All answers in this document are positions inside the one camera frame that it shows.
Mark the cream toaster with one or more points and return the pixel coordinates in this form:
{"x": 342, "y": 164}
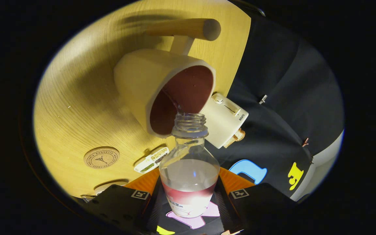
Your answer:
{"x": 222, "y": 120}

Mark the small red clip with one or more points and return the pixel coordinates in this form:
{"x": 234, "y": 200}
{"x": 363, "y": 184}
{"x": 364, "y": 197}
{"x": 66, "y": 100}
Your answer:
{"x": 305, "y": 142}

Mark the small metal clip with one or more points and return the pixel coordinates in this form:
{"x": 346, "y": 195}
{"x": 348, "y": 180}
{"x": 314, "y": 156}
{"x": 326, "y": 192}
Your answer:
{"x": 263, "y": 99}

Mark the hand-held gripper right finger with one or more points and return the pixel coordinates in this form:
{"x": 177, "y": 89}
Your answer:
{"x": 225, "y": 209}

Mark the wooden table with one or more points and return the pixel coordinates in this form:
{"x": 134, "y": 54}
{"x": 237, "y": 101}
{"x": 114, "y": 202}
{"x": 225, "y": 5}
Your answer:
{"x": 77, "y": 107}

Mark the white divided seed dish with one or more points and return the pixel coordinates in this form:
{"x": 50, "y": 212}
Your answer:
{"x": 150, "y": 161}

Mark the toast slice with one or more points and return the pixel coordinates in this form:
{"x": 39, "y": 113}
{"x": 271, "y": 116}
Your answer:
{"x": 232, "y": 142}
{"x": 241, "y": 134}

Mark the clear juice bottle pink label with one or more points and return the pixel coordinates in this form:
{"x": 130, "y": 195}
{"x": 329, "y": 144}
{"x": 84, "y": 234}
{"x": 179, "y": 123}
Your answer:
{"x": 189, "y": 179}

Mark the round wooden coaster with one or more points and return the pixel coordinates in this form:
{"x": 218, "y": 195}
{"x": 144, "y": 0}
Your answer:
{"x": 101, "y": 157}

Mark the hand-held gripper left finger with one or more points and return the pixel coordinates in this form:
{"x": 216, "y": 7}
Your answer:
{"x": 152, "y": 212}

